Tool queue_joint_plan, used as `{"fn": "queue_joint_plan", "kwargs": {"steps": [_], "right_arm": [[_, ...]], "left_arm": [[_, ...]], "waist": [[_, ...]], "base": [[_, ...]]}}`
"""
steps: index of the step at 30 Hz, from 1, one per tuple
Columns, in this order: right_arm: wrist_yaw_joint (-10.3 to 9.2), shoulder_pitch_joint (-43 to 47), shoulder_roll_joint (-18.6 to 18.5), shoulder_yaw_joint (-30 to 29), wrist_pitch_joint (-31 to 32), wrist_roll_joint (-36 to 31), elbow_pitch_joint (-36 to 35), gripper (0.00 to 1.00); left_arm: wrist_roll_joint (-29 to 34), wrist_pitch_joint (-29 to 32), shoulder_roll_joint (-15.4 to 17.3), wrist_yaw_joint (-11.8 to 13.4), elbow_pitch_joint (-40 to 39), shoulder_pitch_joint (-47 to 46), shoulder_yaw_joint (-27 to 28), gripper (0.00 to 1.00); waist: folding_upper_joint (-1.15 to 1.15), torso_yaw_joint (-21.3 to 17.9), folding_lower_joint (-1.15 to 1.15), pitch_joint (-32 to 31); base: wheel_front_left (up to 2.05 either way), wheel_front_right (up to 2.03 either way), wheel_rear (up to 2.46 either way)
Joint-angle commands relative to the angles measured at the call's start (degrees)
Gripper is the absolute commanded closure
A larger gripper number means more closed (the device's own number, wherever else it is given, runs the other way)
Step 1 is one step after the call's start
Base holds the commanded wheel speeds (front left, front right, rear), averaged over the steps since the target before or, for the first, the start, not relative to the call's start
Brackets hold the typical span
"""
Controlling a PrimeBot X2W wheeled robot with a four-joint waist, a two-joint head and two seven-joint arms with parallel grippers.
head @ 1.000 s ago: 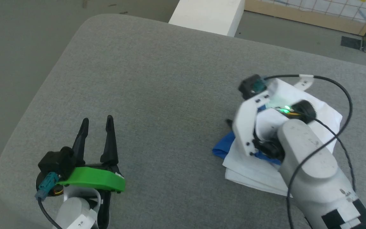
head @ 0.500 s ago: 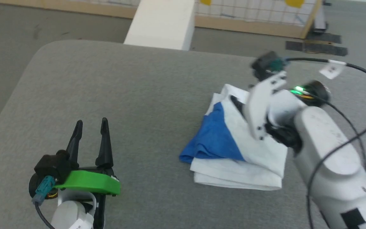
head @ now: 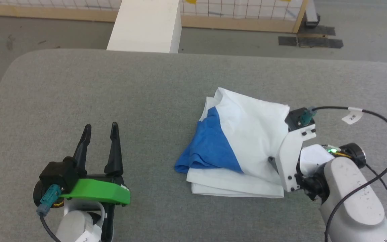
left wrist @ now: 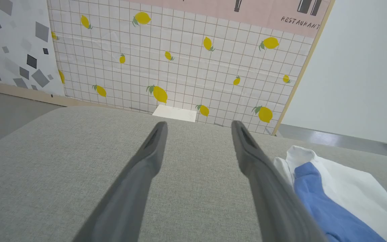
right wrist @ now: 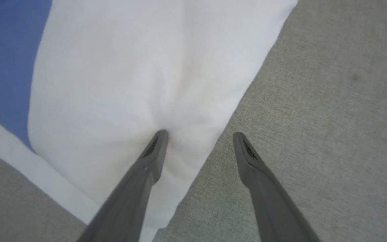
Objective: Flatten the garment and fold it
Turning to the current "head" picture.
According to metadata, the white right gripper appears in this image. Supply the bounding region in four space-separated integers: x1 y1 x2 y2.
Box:
268 124 317 192

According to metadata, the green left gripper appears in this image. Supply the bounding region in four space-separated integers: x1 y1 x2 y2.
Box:
59 122 131 206

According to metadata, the blue and white raglan shirt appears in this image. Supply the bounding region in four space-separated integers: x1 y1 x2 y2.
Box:
174 87 292 199

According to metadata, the grey fabric sofa seat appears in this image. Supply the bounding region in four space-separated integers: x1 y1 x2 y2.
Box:
0 48 387 242

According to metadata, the small black floor tape patch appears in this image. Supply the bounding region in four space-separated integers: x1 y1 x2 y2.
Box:
278 36 298 47

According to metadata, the large black floor tape patch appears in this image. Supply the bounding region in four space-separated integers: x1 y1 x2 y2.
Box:
297 25 344 49

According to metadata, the white rectangular box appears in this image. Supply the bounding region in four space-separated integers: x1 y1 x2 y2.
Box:
106 0 183 54

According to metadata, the lemon print grid partition panel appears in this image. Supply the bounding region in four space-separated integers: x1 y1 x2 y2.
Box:
0 0 310 34

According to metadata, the grey metal partition foot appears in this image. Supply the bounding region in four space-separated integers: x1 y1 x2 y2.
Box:
304 0 322 28

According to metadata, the teal right cable connector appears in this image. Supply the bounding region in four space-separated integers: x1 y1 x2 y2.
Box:
299 106 318 126

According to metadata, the teal cable connector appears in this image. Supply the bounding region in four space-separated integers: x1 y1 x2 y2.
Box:
36 184 62 216
299 106 318 126

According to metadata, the teal left cable connector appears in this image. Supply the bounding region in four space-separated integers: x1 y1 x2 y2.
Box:
36 184 62 216

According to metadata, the white left cable label tag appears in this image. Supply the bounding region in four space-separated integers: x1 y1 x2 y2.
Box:
75 223 103 242

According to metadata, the white cable label tag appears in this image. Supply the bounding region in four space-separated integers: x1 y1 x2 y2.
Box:
341 107 364 125
75 223 103 242

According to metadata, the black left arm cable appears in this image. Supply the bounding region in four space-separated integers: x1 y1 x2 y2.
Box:
39 214 61 242

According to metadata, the white right cable label tag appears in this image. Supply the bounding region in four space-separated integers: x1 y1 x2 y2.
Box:
341 107 364 125

